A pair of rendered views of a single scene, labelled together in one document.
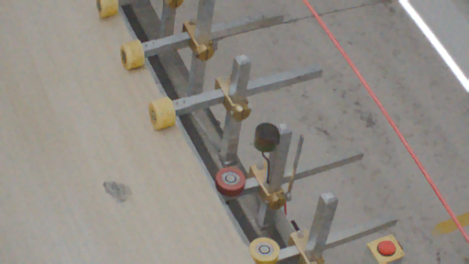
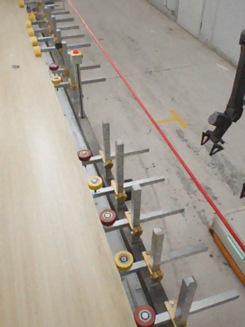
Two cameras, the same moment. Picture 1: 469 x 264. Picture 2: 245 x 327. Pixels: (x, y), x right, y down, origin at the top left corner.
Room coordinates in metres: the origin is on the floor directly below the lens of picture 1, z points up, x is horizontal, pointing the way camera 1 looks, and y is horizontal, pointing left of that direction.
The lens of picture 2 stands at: (-0.47, -1.22, 2.14)
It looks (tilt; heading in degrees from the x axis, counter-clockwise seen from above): 41 degrees down; 16
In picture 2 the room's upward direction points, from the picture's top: straight up
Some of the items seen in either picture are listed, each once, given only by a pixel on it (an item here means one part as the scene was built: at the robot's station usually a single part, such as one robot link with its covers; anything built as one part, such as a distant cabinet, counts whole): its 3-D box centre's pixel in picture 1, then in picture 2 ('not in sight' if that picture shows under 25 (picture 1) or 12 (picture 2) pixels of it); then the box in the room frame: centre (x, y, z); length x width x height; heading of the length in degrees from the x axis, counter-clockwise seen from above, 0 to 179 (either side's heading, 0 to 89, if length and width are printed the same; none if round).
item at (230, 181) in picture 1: (229, 190); (53, 70); (1.97, 0.08, 0.85); 0.08 x 0.08 x 0.11
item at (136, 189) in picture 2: not in sight; (135, 220); (0.54, -1.00, 0.87); 0.04 x 0.04 x 0.48; 34
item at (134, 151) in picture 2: not in sight; (115, 155); (1.03, -0.76, 0.83); 0.43 x 0.03 x 0.04; 124
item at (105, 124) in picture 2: not in sight; (106, 154); (0.96, -0.73, 0.90); 0.04 x 0.04 x 0.48; 34
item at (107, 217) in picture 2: not in sight; (108, 221); (0.50, -0.87, 0.85); 0.08 x 0.08 x 0.11
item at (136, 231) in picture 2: not in sight; (133, 223); (0.56, -0.99, 0.81); 0.14 x 0.06 x 0.05; 34
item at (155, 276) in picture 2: not in sight; (152, 266); (0.35, -1.13, 0.81); 0.14 x 0.06 x 0.05; 34
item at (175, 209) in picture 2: not in sight; (144, 218); (0.61, -1.04, 0.81); 0.43 x 0.03 x 0.04; 124
